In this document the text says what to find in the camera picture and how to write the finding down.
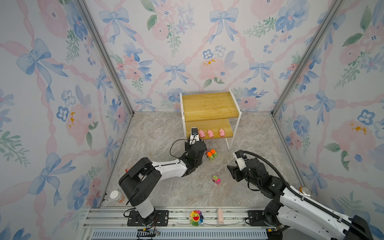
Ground pink truck green top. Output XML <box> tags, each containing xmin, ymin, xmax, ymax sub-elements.
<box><xmin>212</xmin><ymin>175</ymin><xmax>221</xmax><ymax>185</ymax></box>

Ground pink pig toy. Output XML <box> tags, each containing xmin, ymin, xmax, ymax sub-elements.
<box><xmin>219</xmin><ymin>129</ymin><xmax>226</xmax><ymax>137</ymax></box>
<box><xmin>207</xmin><ymin>130</ymin><xmax>214</xmax><ymax>138</ymax></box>
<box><xmin>199</xmin><ymin>130</ymin><xmax>206</xmax><ymax>139</ymax></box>

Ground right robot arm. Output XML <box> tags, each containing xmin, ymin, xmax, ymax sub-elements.
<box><xmin>227</xmin><ymin>158</ymin><xmax>373</xmax><ymax>240</ymax></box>

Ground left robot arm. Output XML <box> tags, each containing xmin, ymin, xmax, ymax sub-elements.
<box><xmin>119</xmin><ymin>141</ymin><xmax>207</xmax><ymax>220</ymax></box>

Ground green truck orange top near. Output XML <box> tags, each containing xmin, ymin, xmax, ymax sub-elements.
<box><xmin>207</xmin><ymin>154</ymin><xmax>215</xmax><ymax>161</ymax></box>

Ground green truck orange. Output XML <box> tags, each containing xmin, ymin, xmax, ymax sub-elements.
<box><xmin>207</xmin><ymin>154</ymin><xmax>215</xmax><ymax>161</ymax></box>
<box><xmin>211</xmin><ymin>149</ymin><xmax>218</xmax><ymax>157</ymax></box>

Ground green truck orange top far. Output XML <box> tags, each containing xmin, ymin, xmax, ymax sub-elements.
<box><xmin>211</xmin><ymin>149</ymin><xmax>218</xmax><ymax>157</ymax></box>

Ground orange drink can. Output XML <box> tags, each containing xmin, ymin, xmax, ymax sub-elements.
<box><xmin>298</xmin><ymin>186</ymin><xmax>313</xmax><ymax>199</ymax></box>

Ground pink eraser block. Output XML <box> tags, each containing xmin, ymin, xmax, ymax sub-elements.
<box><xmin>217</xmin><ymin>209</ymin><xmax>224</xmax><ymax>225</ymax></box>

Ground colourful smiling flower plush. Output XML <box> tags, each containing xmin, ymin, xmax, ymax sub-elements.
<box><xmin>189</xmin><ymin>210</ymin><xmax>204</xmax><ymax>227</ymax></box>

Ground white cap pill bottle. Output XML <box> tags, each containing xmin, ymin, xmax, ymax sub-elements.
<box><xmin>110</xmin><ymin>190</ymin><xmax>125</xmax><ymax>203</ymax></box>

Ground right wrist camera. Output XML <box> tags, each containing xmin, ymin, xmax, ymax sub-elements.
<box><xmin>234</xmin><ymin>150</ymin><xmax>248</xmax><ymax>171</ymax></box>

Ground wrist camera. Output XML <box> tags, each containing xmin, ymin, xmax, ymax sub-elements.
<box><xmin>189</xmin><ymin>128</ymin><xmax>200</xmax><ymax>145</ymax></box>
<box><xmin>234</xmin><ymin>150</ymin><xmax>248</xmax><ymax>171</ymax></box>

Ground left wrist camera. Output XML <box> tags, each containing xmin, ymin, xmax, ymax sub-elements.
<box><xmin>189</xmin><ymin>128</ymin><xmax>200</xmax><ymax>145</ymax></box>

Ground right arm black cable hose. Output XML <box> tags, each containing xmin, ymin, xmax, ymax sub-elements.
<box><xmin>234</xmin><ymin>149</ymin><xmax>374</xmax><ymax>240</ymax></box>

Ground wooden two-tier shelf white frame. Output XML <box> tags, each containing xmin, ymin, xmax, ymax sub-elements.
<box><xmin>180</xmin><ymin>89</ymin><xmax>242</xmax><ymax>150</ymax></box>

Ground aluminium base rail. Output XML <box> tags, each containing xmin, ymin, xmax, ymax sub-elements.
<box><xmin>78</xmin><ymin>206</ymin><xmax>338</xmax><ymax>240</ymax></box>

